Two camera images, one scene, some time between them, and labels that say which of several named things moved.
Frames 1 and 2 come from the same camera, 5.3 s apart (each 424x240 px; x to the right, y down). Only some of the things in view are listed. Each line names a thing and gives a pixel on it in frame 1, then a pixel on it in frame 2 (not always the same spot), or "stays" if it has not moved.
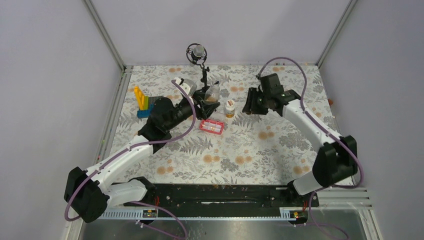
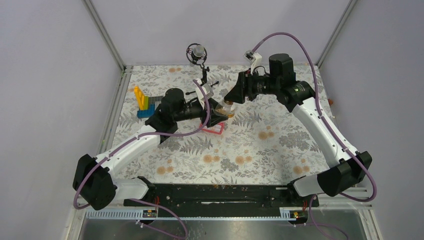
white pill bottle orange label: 230,108 stays
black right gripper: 250,105 -> 243,88
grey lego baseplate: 152,99 stays
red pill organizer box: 212,126 stays
